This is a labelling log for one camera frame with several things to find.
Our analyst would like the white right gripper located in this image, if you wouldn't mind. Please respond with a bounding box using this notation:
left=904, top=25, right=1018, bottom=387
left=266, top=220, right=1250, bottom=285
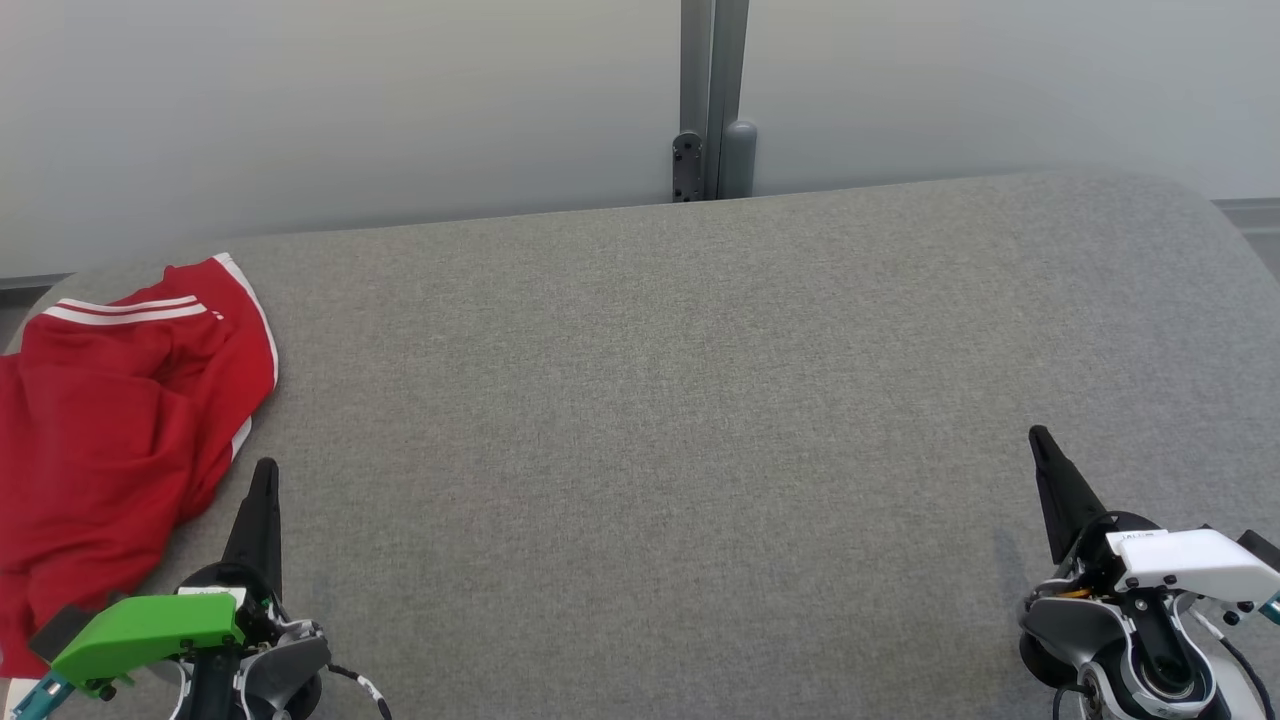
left=1028, top=425, right=1280, bottom=606

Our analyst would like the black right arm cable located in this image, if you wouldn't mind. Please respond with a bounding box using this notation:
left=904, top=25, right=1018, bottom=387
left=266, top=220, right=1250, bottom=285
left=1190, top=608, right=1279, bottom=720

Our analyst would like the grey metal partition post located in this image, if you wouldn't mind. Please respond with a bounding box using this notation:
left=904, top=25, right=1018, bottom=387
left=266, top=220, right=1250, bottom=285
left=680, top=0, right=751, bottom=201

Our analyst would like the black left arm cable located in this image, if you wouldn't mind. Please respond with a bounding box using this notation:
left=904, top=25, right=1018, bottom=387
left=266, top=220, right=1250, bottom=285
left=325, top=662, right=394, bottom=720

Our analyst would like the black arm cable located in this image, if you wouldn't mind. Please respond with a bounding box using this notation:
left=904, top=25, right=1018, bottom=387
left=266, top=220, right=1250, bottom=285
left=325, top=662, right=394, bottom=720
left=1190, top=608, right=1279, bottom=720

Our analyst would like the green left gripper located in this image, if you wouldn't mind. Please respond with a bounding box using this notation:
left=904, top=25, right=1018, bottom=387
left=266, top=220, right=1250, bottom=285
left=50, top=458, right=288, bottom=701

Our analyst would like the teal left camera connector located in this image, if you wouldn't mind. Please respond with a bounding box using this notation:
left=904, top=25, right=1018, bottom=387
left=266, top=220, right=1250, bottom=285
left=8, top=674, right=73, bottom=720

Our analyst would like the red basketball jersey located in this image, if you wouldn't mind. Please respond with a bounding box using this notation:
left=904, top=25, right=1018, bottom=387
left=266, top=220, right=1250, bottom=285
left=0, top=295, right=211, bottom=681

